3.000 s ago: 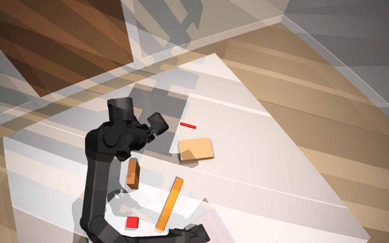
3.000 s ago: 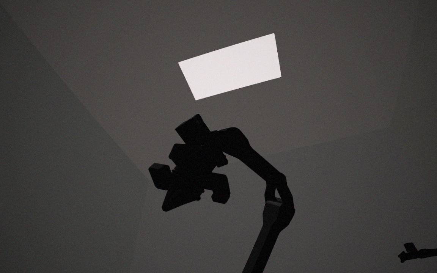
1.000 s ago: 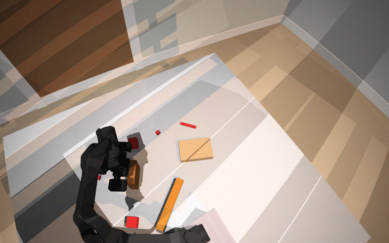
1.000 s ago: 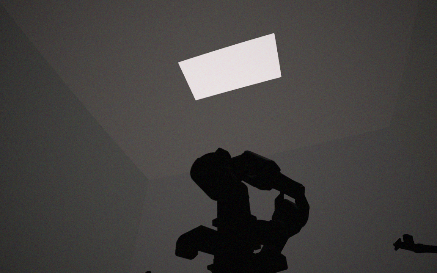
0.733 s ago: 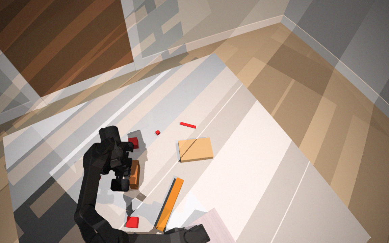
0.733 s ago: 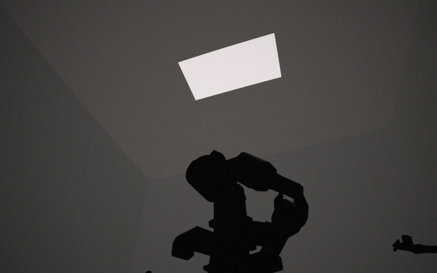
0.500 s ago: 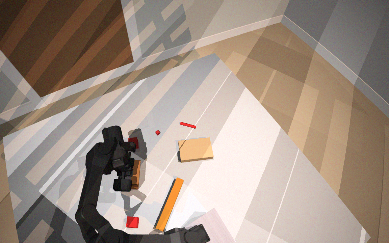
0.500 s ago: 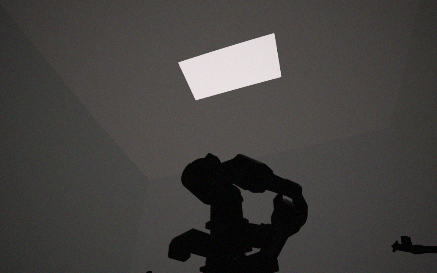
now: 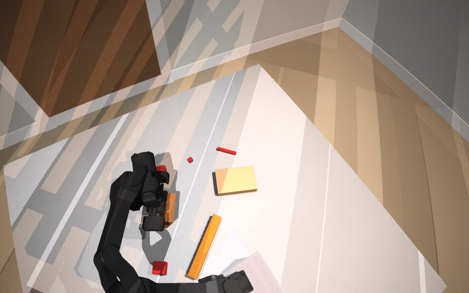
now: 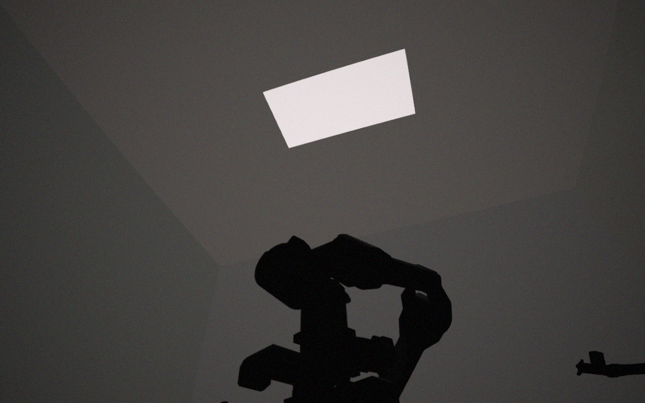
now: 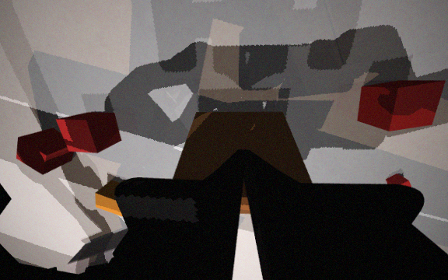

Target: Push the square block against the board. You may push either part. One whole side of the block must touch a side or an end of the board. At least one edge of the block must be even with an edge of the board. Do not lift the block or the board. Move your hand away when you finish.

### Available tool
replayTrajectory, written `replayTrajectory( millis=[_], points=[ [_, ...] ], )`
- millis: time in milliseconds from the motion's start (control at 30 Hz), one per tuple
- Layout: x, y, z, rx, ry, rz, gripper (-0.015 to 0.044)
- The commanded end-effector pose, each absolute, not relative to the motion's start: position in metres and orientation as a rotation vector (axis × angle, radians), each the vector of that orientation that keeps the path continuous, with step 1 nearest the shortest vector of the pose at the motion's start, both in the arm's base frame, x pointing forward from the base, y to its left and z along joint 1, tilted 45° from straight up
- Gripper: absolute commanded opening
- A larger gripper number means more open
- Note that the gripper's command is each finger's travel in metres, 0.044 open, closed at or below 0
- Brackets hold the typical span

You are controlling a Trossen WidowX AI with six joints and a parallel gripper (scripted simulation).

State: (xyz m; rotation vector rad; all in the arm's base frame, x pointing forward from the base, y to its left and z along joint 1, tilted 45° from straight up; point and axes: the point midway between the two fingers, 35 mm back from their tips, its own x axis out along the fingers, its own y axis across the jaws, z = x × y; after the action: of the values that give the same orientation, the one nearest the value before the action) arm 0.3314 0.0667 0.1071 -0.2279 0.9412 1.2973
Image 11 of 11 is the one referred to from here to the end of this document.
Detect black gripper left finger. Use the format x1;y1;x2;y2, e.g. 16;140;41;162
114;149;244;280

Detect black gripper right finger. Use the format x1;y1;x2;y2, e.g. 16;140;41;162
243;149;425;280

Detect orange flat bar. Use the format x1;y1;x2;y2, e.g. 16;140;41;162
95;180;122;216

